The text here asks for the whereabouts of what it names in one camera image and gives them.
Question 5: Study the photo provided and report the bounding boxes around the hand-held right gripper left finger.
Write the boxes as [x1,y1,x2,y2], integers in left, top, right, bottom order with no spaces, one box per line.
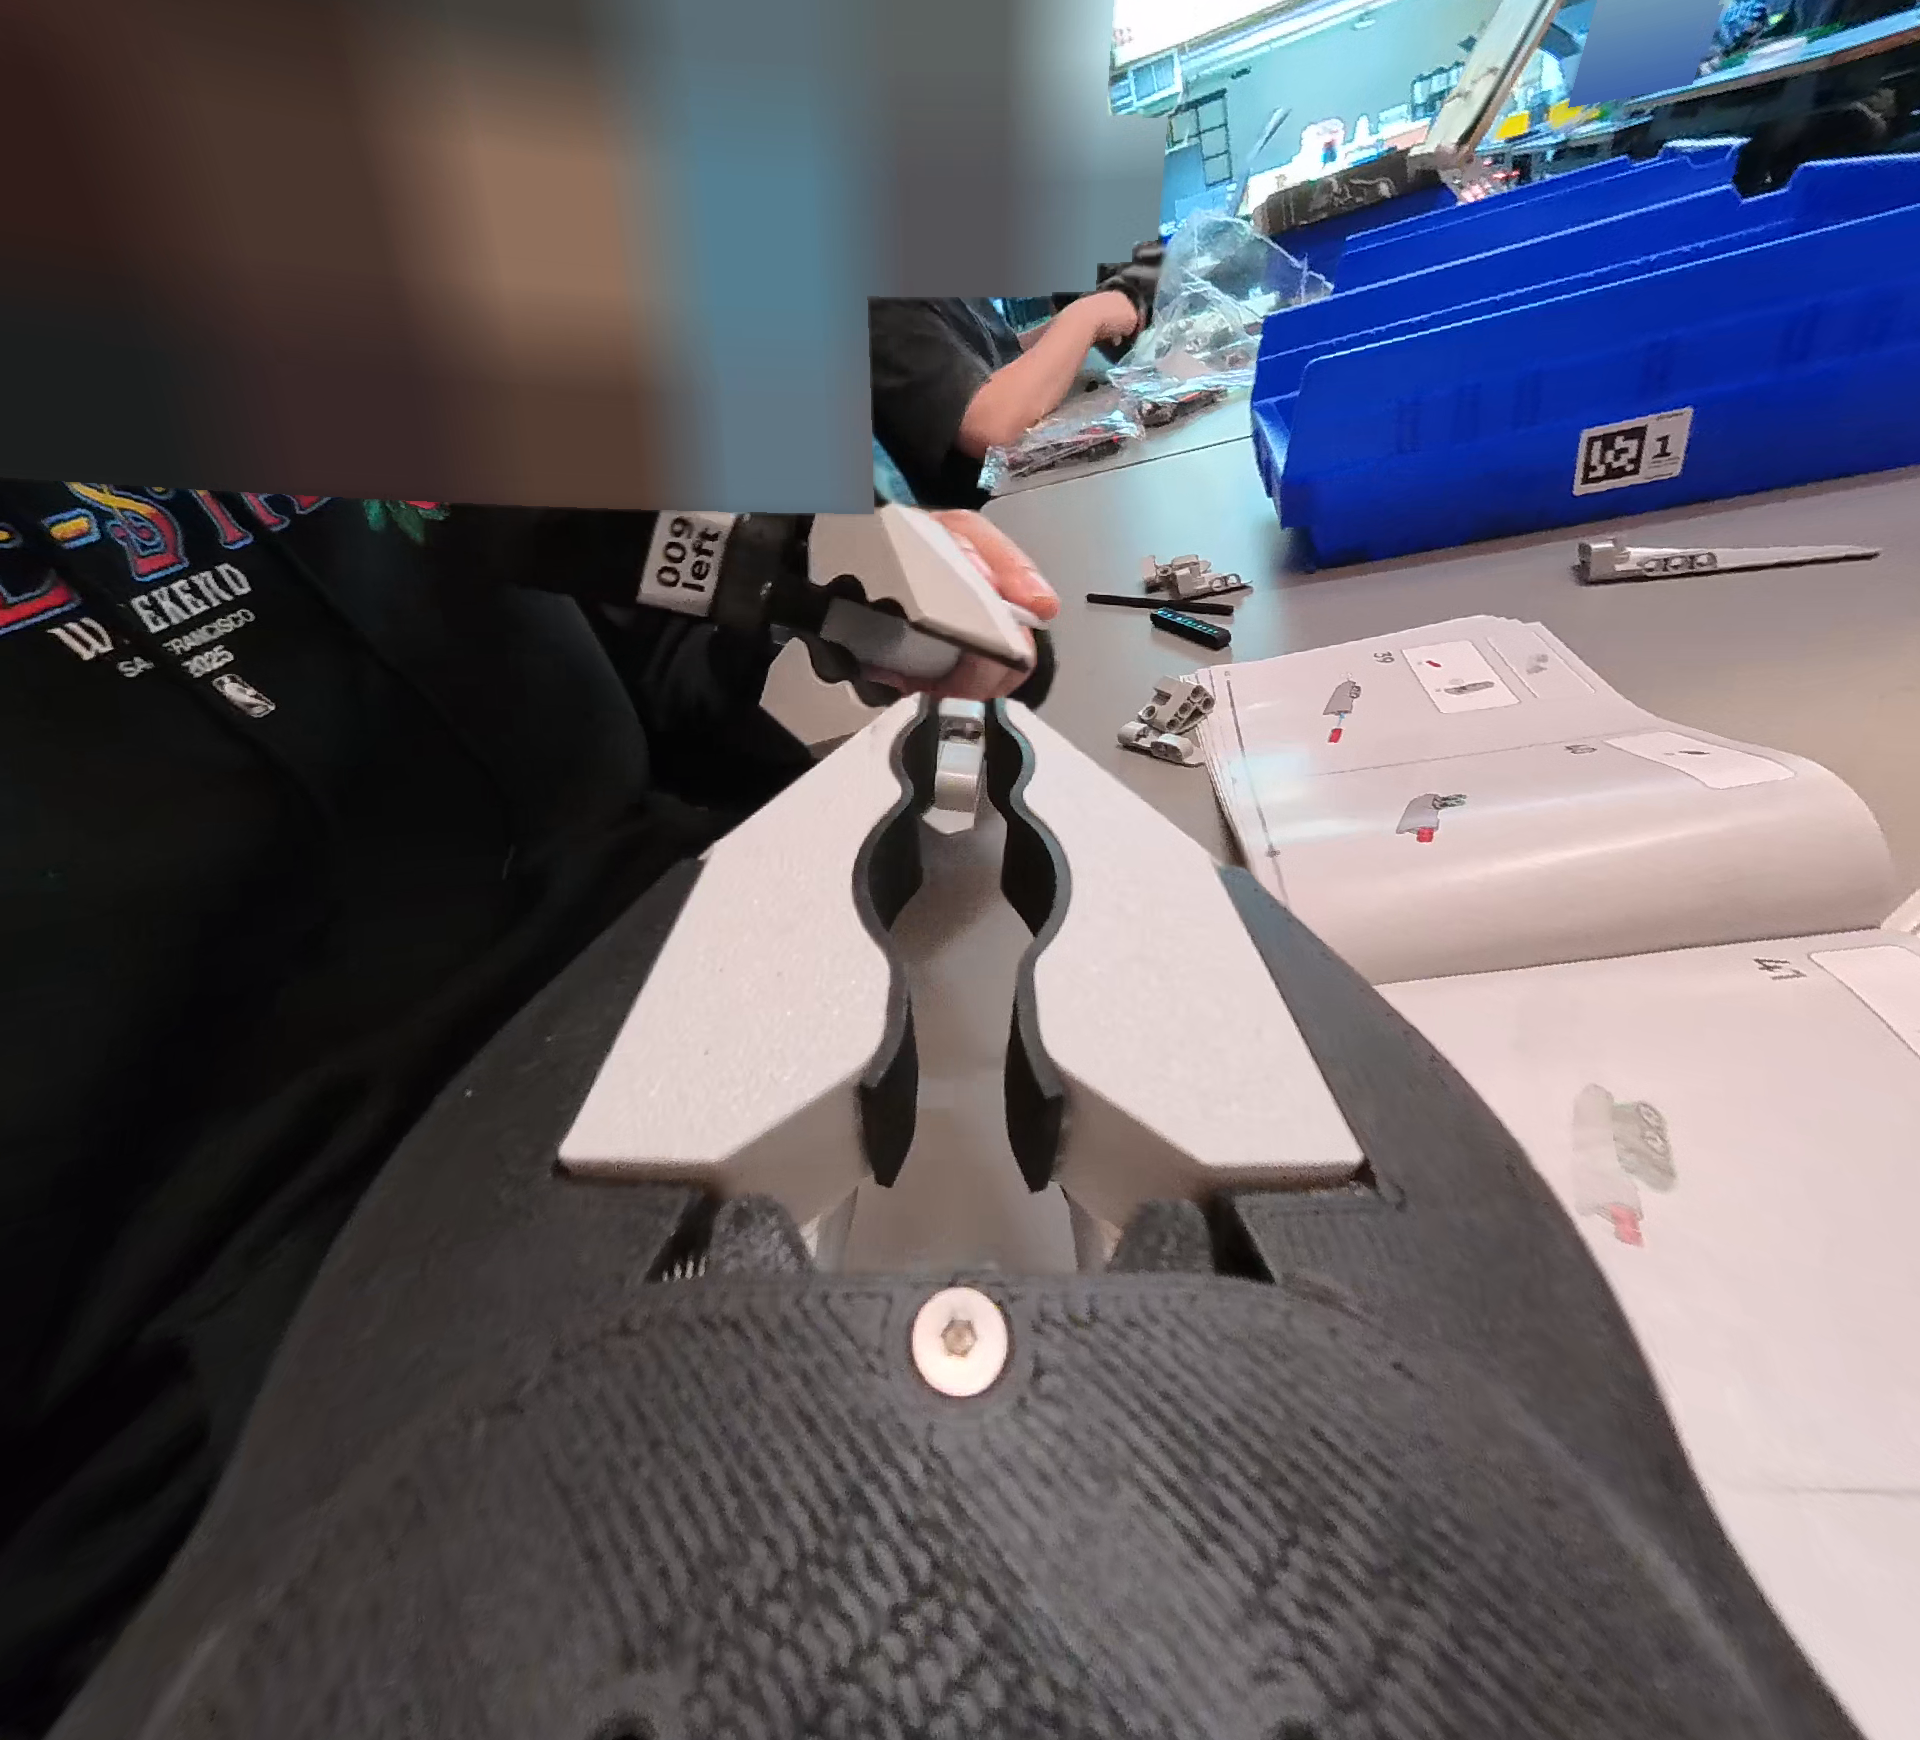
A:
[553,697,924,1267]

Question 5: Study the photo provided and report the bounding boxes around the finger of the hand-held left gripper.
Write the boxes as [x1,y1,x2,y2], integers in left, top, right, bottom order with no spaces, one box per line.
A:
[805,505,1039,684]
[756,643,901,764]

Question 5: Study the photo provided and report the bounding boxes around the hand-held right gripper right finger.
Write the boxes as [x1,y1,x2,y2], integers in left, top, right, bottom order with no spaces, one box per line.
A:
[989,697,1370,1267]

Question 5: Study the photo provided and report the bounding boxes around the grey building brick piece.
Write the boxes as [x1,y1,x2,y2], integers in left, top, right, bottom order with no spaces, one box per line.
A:
[930,700,995,822]

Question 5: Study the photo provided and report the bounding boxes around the another person's forearm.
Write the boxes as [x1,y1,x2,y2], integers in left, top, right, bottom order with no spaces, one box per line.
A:
[956,289,1141,464]

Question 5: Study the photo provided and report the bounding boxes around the person's left forearm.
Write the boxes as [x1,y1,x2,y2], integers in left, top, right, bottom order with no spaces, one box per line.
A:
[480,506,819,799]

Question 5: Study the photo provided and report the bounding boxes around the person's left hand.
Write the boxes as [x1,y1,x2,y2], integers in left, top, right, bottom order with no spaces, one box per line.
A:
[883,506,1061,711]

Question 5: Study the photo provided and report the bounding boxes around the bag of black parts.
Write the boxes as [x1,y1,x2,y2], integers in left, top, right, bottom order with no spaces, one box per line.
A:
[977,409,1146,486]
[1114,365,1259,427]

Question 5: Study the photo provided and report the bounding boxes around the grey holed beam bricks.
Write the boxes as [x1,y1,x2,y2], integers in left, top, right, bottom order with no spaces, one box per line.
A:
[1115,673,1219,768]

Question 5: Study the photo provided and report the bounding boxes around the open instruction booklet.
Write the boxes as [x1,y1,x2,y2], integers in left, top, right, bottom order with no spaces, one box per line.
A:
[1195,613,1920,1740]

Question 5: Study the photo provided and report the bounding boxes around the clear crumpled plastic bag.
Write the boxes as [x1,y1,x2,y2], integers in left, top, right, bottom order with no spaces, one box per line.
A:
[1122,210,1331,405]

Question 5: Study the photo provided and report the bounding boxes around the blue bin with white tag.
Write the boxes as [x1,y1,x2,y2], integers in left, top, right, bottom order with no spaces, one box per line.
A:
[1247,246,1920,577]

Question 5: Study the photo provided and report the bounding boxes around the long grey wedge brick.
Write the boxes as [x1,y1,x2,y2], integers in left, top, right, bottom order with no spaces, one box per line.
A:
[1572,538,1883,587]

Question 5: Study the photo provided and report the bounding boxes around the blue plastic bin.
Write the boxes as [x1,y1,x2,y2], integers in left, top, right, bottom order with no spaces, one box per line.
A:
[1273,139,1920,340]

